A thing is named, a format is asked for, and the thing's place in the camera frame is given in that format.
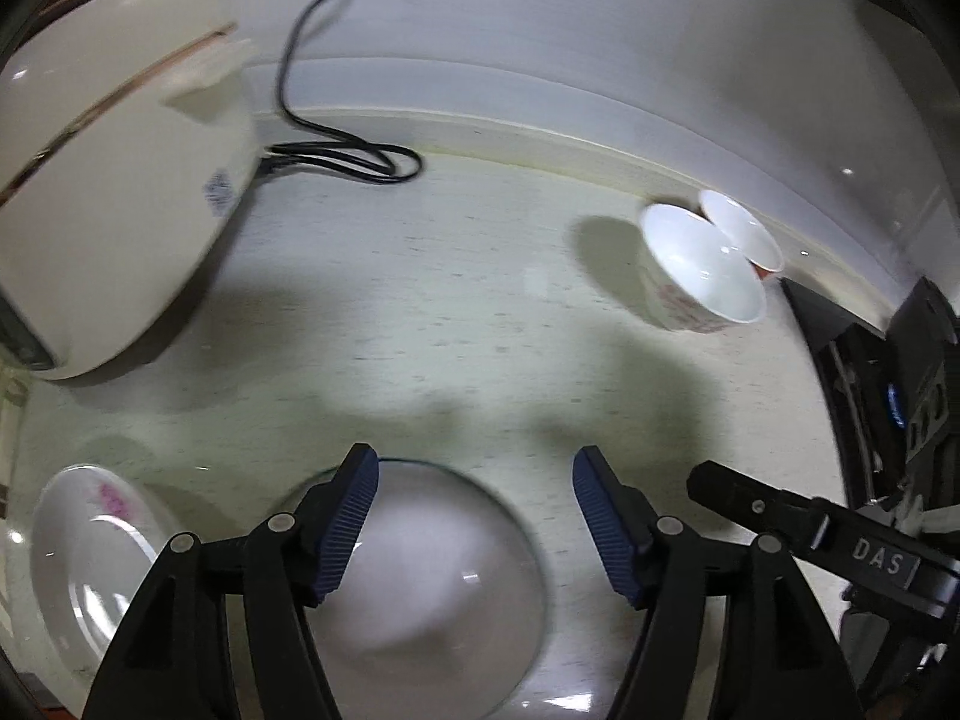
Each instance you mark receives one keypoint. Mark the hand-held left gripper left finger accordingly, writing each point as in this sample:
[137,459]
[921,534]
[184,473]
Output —
[349,525]

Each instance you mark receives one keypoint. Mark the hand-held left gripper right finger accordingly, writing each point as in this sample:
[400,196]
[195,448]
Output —
[607,532]

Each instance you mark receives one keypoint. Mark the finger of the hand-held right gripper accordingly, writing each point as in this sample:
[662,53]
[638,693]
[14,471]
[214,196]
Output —
[750,502]

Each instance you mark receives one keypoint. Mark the white bowl with dark rim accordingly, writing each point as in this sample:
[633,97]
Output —
[450,577]

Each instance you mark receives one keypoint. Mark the black stovetop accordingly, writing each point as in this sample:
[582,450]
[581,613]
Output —
[817,322]

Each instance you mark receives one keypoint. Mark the white bowl with pink blossoms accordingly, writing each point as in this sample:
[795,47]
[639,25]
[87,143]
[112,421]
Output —
[697,262]

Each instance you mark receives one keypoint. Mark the white plate with pink flower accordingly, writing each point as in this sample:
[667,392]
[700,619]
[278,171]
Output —
[82,555]

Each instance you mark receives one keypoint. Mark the white rice cooker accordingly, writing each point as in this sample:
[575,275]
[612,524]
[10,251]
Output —
[112,202]

